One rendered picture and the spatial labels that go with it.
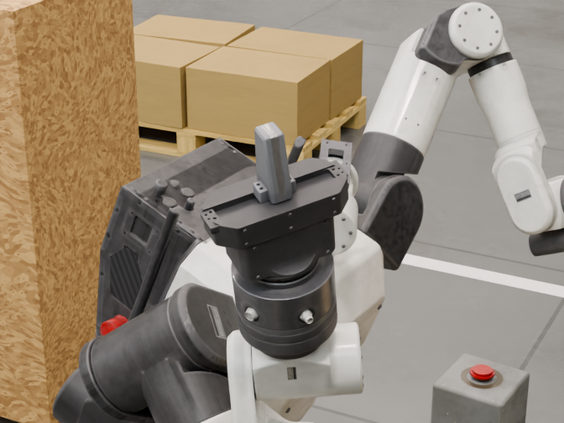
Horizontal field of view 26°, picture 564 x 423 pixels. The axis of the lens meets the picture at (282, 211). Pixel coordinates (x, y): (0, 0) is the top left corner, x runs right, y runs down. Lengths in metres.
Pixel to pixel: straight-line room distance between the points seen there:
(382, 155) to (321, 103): 3.75
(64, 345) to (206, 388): 2.10
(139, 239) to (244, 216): 0.50
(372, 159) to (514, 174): 0.21
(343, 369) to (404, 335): 2.92
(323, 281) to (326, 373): 0.10
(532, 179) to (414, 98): 0.19
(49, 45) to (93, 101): 0.26
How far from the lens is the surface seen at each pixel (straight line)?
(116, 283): 1.51
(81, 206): 3.28
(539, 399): 3.74
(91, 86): 3.23
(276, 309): 1.01
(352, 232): 1.35
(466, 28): 1.69
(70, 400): 1.74
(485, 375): 1.99
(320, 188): 0.99
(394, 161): 1.62
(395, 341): 3.97
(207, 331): 1.27
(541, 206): 1.69
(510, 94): 1.72
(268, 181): 0.96
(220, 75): 5.23
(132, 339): 1.29
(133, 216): 1.45
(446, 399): 1.99
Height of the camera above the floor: 1.97
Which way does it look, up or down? 24 degrees down
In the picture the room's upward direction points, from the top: straight up
